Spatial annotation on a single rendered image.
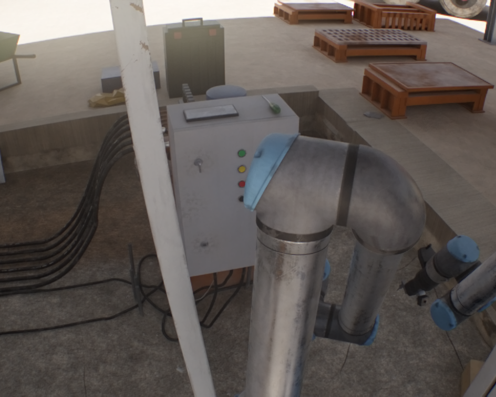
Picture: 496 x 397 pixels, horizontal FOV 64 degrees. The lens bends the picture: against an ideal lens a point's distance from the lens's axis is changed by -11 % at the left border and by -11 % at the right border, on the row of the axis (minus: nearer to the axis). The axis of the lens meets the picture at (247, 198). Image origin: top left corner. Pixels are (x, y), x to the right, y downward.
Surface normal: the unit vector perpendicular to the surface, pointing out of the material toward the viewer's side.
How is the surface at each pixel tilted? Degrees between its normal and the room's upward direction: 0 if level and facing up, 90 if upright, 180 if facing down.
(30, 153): 90
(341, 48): 90
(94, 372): 0
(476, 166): 0
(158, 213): 80
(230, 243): 90
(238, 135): 90
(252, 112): 0
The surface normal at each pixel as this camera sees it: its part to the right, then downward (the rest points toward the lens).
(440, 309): -0.87, 0.34
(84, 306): 0.00, -0.82
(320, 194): -0.29, 0.32
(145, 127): 0.26, 0.41
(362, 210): -0.14, 0.52
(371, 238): -0.47, 0.80
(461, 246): 0.18, -0.62
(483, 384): -0.99, 0.07
